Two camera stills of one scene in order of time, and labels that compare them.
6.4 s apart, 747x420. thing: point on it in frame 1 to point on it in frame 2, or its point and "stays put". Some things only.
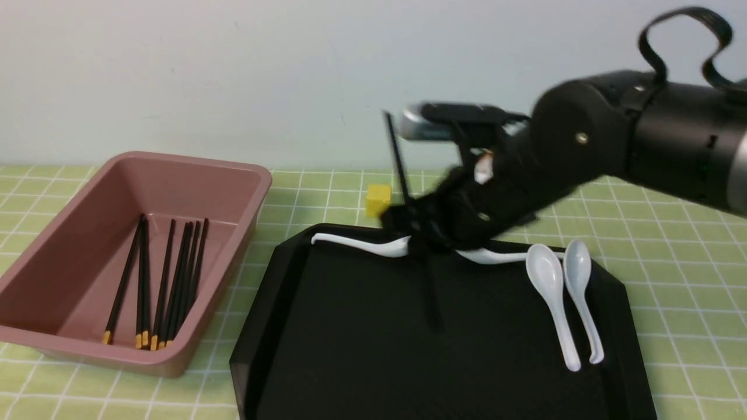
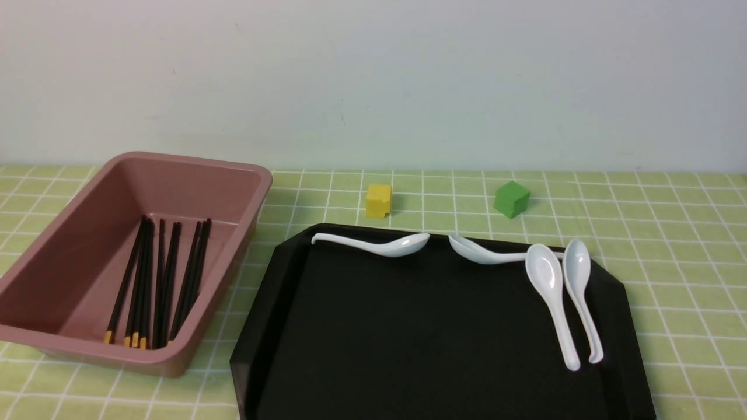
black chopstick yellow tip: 107,336 stays put
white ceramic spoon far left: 396,248 stays put
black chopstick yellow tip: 154,336 to 147,245
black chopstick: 430,282 to 159,322
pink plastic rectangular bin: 59,296 stays put
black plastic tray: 344,324 stays put
